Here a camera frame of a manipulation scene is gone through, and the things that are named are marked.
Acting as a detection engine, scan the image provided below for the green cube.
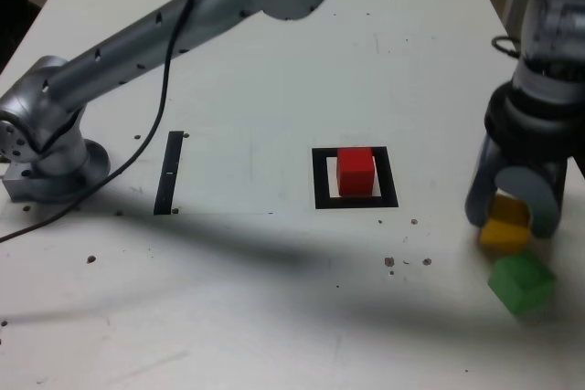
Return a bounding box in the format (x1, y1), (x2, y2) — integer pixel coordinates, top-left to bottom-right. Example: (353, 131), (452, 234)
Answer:
(487, 251), (558, 316)

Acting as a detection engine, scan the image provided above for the red cube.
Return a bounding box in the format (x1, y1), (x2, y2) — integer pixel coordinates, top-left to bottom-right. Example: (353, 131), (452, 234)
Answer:
(336, 147), (377, 198)

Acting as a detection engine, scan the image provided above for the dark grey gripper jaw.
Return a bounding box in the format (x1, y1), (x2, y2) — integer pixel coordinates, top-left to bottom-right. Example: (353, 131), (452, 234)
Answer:
(464, 133), (503, 228)

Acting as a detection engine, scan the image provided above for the yellow cube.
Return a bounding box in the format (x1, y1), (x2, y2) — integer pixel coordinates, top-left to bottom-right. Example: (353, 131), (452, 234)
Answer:
(479, 193), (534, 252)

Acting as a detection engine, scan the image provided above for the short black looped cable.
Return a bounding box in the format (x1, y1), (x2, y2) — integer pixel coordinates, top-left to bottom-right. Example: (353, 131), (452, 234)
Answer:
(492, 34), (522, 60)

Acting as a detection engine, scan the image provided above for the black tape strip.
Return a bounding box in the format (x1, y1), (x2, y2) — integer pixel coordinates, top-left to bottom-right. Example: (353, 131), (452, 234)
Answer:
(153, 131), (185, 216)

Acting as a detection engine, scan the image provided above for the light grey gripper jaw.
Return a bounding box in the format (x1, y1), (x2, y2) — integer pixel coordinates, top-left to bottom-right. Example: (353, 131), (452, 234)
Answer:
(495, 157), (570, 240)

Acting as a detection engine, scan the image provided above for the black tape square outline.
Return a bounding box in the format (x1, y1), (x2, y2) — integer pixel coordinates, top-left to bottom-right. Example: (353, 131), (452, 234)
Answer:
(311, 146), (399, 210)

